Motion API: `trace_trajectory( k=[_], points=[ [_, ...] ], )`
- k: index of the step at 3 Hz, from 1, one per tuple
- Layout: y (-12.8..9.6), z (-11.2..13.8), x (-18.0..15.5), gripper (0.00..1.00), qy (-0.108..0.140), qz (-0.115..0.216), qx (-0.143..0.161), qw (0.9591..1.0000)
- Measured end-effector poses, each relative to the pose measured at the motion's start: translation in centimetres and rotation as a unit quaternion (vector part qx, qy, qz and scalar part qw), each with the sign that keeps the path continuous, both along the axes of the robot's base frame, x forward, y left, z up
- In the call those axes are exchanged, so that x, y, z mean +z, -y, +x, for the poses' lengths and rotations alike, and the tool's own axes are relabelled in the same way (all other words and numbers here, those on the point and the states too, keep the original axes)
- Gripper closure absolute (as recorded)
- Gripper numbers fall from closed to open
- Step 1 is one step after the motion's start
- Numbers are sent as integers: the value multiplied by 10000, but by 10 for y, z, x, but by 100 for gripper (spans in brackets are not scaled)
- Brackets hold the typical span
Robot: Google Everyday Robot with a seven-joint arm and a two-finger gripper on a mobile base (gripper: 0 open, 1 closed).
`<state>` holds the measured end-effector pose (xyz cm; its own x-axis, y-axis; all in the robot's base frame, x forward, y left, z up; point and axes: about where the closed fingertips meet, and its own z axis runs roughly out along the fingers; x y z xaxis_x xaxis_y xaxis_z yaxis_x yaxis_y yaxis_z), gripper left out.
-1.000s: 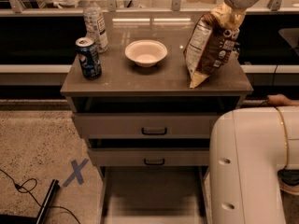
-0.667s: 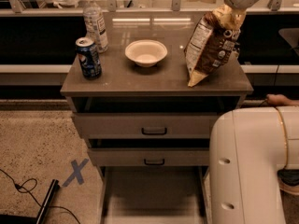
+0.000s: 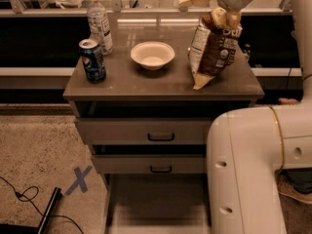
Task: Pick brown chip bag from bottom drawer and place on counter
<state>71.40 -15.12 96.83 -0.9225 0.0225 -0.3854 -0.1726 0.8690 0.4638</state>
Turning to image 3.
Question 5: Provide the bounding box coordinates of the brown chip bag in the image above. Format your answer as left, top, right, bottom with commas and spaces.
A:
188, 7, 243, 90

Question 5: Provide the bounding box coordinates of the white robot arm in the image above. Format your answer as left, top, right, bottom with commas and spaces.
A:
176, 0, 312, 234

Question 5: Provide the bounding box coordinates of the grey drawer cabinet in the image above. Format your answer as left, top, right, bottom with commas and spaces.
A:
62, 11, 265, 234

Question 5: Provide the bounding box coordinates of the top grey drawer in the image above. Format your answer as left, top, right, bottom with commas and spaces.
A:
73, 100, 252, 146

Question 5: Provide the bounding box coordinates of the grey drawer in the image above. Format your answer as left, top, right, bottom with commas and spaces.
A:
92, 145, 206, 174
73, 100, 252, 146
104, 174, 211, 234

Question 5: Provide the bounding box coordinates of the middle grey drawer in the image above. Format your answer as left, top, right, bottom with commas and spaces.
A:
92, 145, 206, 174

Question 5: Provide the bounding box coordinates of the bottom grey drawer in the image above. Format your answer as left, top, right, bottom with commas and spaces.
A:
104, 174, 211, 234

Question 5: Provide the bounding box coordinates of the person's hand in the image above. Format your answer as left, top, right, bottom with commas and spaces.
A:
278, 97, 299, 105

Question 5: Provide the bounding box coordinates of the white paper bowl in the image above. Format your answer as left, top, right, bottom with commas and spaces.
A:
131, 41, 176, 70

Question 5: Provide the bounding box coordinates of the clear plastic water bottle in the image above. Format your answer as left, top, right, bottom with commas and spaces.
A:
87, 0, 113, 56

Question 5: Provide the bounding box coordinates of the blue pepsi can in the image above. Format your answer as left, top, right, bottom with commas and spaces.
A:
79, 38, 106, 83

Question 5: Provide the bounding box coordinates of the blue jeans leg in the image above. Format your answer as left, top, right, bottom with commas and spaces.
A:
286, 168, 312, 194

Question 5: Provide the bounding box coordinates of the tan sneaker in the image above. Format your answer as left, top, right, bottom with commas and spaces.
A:
277, 170, 312, 205

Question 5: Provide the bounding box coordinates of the metal railing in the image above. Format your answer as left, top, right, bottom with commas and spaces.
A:
0, 0, 292, 18

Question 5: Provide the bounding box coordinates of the blue tape cross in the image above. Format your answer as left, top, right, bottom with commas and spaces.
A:
65, 166, 93, 195

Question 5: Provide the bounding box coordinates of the black bar left floor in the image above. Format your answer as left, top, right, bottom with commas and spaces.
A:
36, 187, 61, 234

